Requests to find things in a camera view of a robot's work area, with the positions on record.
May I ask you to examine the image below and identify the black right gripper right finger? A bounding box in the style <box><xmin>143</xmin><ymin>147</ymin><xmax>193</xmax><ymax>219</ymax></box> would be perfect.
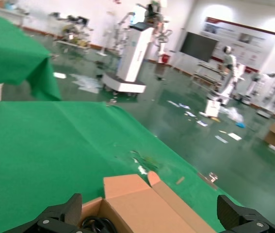
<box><xmin>217</xmin><ymin>194</ymin><xmax>275</xmax><ymax>233</ymax></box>

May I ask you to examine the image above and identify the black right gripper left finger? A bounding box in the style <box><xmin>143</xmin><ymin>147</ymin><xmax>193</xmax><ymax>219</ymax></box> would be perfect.
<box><xmin>8</xmin><ymin>193</ymin><xmax>87</xmax><ymax>233</ymax></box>

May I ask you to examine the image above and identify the black power cable bundle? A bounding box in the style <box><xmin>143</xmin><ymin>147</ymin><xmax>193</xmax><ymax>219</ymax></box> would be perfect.
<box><xmin>80</xmin><ymin>216</ymin><xmax>115</xmax><ymax>233</ymax></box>

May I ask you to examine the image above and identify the cardboard box with round holes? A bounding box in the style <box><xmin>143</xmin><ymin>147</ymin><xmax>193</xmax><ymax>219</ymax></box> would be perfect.
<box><xmin>80</xmin><ymin>171</ymin><xmax>217</xmax><ymax>233</ymax></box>

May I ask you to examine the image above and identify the green table cloth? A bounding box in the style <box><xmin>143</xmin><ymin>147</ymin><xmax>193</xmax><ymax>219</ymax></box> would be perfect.
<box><xmin>0</xmin><ymin>100</ymin><xmax>246</xmax><ymax>233</ymax></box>

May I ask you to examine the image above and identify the clear plastic bag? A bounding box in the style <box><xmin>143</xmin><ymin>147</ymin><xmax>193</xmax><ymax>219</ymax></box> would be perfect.
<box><xmin>221</xmin><ymin>107</ymin><xmax>245</xmax><ymax>123</ymax></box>

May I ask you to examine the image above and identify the white bag with red print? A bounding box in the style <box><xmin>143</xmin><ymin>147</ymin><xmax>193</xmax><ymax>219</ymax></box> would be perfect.
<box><xmin>204</xmin><ymin>99</ymin><xmax>222</xmax><ymax>117</ymax></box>

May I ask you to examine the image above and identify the white plastic sheet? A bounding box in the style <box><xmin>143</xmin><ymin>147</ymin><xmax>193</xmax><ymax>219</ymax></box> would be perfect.
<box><xmin>70</xmin><ymin>74</ymin><xmax>102</xmax><ymax>94</ymax></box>

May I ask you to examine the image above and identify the leaning white humanoid robot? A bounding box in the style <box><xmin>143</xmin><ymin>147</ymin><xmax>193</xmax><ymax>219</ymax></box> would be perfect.
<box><xmin>206</xmin><ymin>45</ymin><xmax>246</xmax><ymax>105</ymax></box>

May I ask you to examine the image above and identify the low metal cart rack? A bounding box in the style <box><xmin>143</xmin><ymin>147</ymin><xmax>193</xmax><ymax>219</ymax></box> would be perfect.
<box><xmin>192</xmin><ymin>62</ymin><xmax>225</xmax><ymax>88</ymax></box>

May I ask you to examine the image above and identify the green cloth covered table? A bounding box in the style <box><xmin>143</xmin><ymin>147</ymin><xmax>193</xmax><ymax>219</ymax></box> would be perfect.
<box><xmin>0</xmin><ymin>12</ymin><xmax>62</xmax><ymax>102</ymax></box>

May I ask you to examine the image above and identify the white wheeled kiosk robot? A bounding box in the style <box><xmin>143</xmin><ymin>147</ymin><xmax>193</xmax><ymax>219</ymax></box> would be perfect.
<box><xmin>102</xmin><ymin>3</ymin><xmax>147</xmax><ymax>94</ymax></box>

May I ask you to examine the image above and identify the cluttered metal rack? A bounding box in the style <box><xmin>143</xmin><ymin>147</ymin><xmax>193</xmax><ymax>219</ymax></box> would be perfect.
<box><xmin>49</xmin><ymin>12</ymin><xmax>92</xmax><ymax>50</ymax></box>

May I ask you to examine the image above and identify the black wall monitor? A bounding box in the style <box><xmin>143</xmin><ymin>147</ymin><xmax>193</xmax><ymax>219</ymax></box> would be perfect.
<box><xmin>180</xmin><ymin>31</ymin><xmax>220</xmax><ymax>63</ymax></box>

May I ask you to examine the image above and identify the white red wall poster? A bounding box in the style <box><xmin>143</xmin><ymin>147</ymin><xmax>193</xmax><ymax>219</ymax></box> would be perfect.
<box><xmin>201</xmin><ymin>17</ymin><xmax>275</xmax><ymax>71</ymax></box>

